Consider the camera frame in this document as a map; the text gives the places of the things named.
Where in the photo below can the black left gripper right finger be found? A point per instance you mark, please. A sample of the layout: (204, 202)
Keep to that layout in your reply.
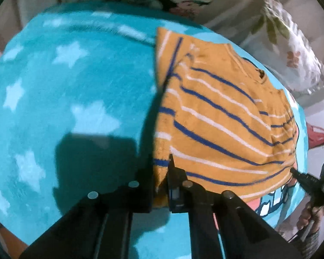
(222, 225)

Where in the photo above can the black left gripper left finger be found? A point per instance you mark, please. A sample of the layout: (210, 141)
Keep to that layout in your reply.
(99, 225)

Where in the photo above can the orange striped child shirt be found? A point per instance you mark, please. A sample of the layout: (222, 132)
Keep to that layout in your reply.
(221, 120)

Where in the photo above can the patterned grey sleeve forearm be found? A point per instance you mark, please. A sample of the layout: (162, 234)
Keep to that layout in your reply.
(307, 247)

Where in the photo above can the person's right hand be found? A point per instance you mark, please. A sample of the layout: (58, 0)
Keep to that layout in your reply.
(310, 213)

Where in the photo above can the red patterned cloth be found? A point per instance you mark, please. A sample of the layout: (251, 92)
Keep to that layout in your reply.
(315, 136)

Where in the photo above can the turquoise cartoon fleece blanket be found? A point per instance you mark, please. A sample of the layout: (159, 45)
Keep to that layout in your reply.
(78, 100)

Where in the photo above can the white floral pillow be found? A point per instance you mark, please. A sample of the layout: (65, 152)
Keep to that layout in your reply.
(278, 43)

